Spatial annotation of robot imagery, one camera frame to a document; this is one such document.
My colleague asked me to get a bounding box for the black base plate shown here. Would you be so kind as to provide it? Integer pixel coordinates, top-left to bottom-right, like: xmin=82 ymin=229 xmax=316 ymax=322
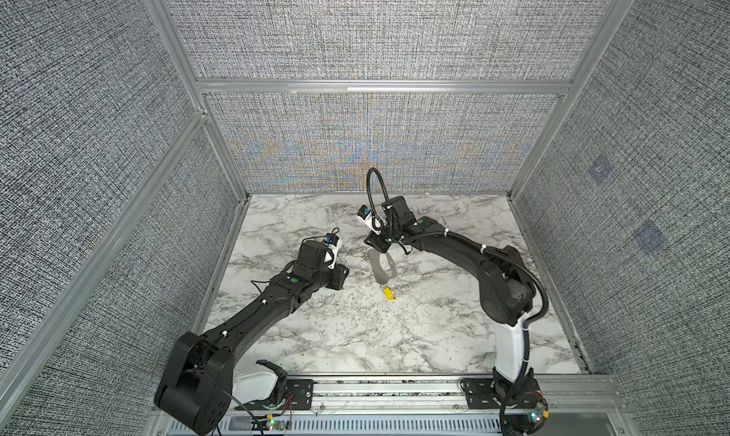
xmin=244 ymin=379 xmax=315 ymax=413
xmin=459 ymin=377 xmax=544 ymax=411

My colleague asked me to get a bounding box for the black corrugated right cable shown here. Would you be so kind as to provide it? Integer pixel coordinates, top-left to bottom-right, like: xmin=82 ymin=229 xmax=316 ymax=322
xmin=365 ymin=167 xmax=549 ymax=436

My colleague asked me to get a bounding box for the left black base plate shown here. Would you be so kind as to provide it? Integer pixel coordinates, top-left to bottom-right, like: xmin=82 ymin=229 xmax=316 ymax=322
xmin=244 ymin=379 xmax=315 ymax=413

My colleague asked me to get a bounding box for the aluminium front rail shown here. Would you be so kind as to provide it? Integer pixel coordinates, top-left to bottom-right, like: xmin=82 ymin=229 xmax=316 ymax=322
xmin=226 ymin=366 xmax=627 ymax=415

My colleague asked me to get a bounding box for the slotted grey cable duct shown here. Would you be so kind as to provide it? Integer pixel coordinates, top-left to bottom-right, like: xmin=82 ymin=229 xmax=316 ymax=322
xmin=216 ymin=414 xmax=503 ymax=436

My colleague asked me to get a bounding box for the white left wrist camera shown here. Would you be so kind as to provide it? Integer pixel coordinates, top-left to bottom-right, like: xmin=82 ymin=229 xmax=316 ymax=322
xmin=322 ymin=233 xmax=340 ymax=270

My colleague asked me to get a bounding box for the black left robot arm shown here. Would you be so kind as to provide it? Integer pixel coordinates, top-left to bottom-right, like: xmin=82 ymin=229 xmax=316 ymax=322
xmin=154 ymin=234 xmax=350 ymax=435

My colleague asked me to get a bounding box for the aluminium enclosure frame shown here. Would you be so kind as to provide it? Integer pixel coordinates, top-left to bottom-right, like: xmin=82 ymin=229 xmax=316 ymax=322
xmin=1 ymin=0 xmax=634 ymax=422

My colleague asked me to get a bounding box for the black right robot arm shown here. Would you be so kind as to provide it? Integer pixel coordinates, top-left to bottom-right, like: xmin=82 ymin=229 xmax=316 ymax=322
xmin=357 ymin=197 xmax=549 ymax=407

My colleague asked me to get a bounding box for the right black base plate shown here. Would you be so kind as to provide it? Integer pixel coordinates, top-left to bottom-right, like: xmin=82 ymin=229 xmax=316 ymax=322
xmin=459 ymin=377 xmax=544 ymax=411

